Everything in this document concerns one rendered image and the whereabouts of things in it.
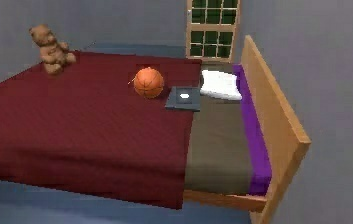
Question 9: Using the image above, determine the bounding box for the orange basketball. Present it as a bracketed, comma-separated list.
[132, 67, 165, 100]

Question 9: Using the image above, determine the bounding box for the wooden framed window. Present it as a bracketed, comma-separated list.
[185, 0, 242, 64]

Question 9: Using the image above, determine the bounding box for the dark grey laptop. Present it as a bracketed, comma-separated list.
[164, 86, 202, 113]

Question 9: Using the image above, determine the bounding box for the brown teddy bear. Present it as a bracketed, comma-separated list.
[28, 23, 77, 75]

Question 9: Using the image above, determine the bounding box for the wooden bed with red cover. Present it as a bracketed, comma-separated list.
[0, 34, 312, 224]

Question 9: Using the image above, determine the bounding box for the white pillow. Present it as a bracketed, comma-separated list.
[199, 69, 243, 102]

